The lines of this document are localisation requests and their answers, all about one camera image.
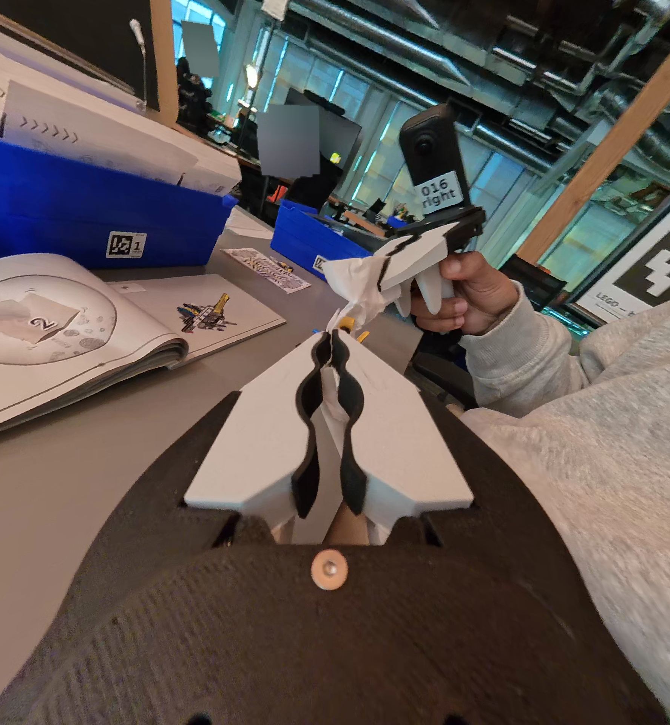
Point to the silver ventilation ducts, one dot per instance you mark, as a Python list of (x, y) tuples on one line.
[(661, 150)]

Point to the person's right forearm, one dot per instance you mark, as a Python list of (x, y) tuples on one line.
[(516, 357)]

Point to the small white paper bag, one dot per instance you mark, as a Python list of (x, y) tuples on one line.
[(352, 277)]

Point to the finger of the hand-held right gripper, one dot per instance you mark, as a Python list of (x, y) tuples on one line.
[(431, 233), (414, 263)]

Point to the person's right hand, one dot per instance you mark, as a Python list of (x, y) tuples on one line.
[(476, 294)]

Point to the white hanging panel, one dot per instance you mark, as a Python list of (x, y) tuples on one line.
[(275, 8)]

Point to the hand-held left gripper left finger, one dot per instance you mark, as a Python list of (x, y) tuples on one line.
[(250, 447)]

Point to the black panel wooden frame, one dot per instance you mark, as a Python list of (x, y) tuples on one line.
[(57, 34)]

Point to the printed sticker sheet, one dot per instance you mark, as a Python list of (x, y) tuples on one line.
[(267, 269)]

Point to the open instruction booklet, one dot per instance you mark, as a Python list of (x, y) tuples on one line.
[(85, 340)]

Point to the person's grey hoodie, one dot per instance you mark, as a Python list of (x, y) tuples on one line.
[(624, 481)]

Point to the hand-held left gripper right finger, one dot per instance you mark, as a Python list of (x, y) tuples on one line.
[(414, 453)]

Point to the partly built lego model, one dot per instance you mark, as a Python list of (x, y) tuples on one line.
[(346, 325)]

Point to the wooden post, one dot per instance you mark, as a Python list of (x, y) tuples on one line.
[(607, 147)]

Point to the black monitor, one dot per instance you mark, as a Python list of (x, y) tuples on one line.
[(340, 141)]

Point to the framed black-white marker sign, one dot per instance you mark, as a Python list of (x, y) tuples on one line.
[(652, 266)]

